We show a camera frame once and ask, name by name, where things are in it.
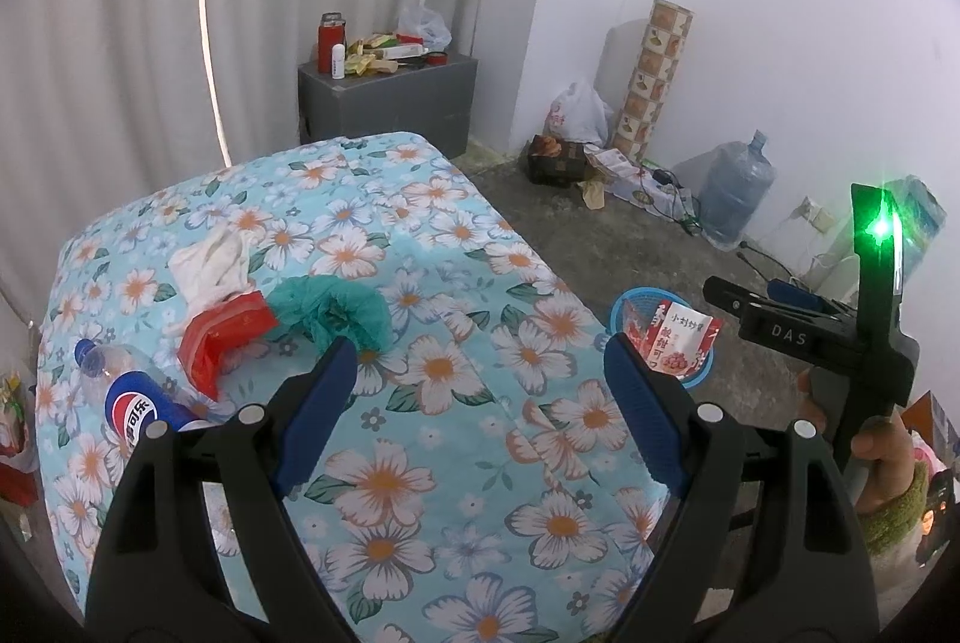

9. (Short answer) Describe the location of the Pepsi plastic bottle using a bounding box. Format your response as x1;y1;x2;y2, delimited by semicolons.
73;339;215;451

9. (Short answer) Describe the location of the red white snack bag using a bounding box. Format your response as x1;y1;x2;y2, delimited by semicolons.
623;297;726;383

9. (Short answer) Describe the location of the red plastic bag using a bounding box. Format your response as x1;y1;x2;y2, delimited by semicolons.
178;290;278;399

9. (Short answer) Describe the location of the white cloth rag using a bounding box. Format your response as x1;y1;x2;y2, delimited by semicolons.
167;224;252;328

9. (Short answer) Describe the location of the teal plastic bag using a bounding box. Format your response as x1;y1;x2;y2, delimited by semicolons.
265;276;392;354

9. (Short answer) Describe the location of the blue mesh trash basket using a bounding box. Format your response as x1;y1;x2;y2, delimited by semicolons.
607;286;718;392

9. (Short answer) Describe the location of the person right hand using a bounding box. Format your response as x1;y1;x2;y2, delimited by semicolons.
796;366;921;515

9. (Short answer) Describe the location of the orange cardboard box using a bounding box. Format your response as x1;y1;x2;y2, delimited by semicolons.
901;391;958;466

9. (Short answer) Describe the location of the green fuzzy sleeve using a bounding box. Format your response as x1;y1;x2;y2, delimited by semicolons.
857;461;929;558

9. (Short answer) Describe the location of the water jug on dispenser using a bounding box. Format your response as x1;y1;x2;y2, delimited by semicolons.
895;175;947;281

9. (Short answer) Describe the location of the large water jug on floor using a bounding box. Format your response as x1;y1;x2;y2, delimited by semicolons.
698;130;776;250

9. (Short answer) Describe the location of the floral blue bed quilt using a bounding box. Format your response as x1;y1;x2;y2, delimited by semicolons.
36;133;665;641

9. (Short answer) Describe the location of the dark box on floor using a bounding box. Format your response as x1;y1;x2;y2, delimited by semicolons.
526;134;590;187

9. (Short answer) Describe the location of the patterned rolled mat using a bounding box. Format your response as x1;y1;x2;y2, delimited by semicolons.
612;0;693;164

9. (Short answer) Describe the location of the grey bedside cabinet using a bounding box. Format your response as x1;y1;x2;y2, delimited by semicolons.
298;53;478;157

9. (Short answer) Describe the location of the white curtain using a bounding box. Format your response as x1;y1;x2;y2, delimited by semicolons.
2;0;535;322

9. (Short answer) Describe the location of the small white bottle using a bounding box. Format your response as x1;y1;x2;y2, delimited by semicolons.
331;42;347;81

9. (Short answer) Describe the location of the clear plastic bag on cabinet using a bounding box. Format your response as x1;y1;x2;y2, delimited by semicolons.
397;0;452;52

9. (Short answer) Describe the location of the red thermos bottle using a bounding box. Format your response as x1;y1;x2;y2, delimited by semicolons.
317;11;347;74

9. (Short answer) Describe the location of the wall power socket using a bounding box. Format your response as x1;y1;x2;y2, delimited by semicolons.
796;196;835;233

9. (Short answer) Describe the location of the white plastic bag by wall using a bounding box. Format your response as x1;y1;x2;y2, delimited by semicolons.
544;81;613;148

